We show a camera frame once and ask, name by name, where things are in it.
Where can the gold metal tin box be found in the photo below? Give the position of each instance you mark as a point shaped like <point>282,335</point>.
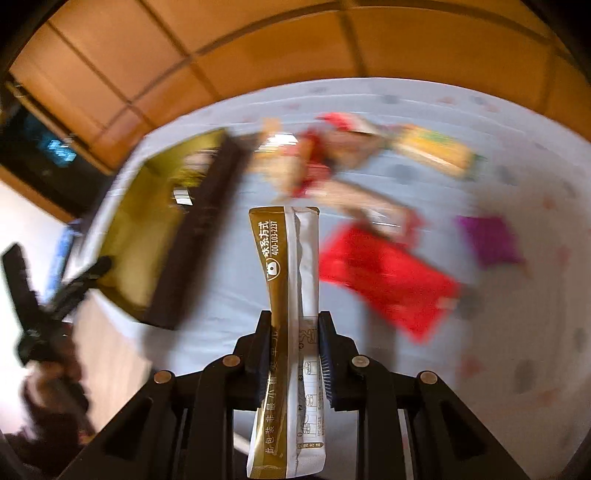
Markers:
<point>163,227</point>

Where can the clear layered cake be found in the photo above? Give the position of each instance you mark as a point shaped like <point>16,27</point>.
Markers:
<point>351,150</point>

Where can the Weidan cracker pack green ends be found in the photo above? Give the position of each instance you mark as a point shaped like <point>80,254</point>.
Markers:
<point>435,150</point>

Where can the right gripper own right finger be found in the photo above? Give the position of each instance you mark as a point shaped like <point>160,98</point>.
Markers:
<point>343,384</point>

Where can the red white Kiss snack packet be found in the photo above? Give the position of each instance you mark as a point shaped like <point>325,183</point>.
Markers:
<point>350,122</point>

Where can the gold white stick sachet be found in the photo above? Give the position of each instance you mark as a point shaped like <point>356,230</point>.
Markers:
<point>288,434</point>

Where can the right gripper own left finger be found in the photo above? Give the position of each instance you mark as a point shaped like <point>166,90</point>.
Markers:
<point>250,377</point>

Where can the clear bag yellow-edged snacks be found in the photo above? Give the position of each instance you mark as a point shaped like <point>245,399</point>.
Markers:
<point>292,163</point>

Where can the purple snack packet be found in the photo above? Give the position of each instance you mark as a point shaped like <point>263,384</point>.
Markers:
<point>492,240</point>

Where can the sesame bar red-end wrapper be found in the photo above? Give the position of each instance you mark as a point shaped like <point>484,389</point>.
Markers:
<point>385,216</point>

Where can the large red snack packet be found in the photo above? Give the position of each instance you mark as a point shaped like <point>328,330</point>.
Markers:
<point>403,289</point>

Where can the dark wooden door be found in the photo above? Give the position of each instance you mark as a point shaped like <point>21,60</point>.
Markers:
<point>39,151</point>

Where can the person's left hand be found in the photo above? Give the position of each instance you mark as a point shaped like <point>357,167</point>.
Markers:
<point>46,385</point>

